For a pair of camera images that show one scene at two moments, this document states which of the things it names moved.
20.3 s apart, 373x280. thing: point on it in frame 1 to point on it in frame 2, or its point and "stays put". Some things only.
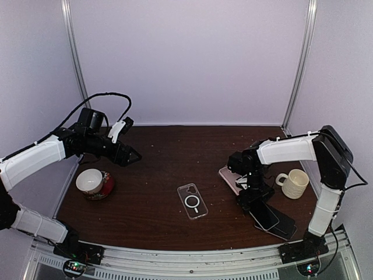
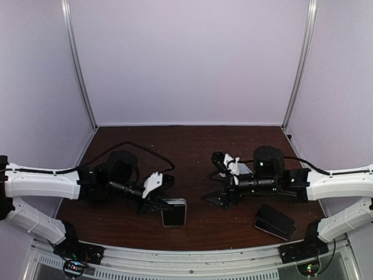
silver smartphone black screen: (264, 216) to (176, 216)
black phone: (192, 200) to (176, 215)
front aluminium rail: (261, 263) stays put
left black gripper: (122, 161) to (151, 200)
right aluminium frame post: (309, 36) stays put
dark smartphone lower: (286, 228) stays put
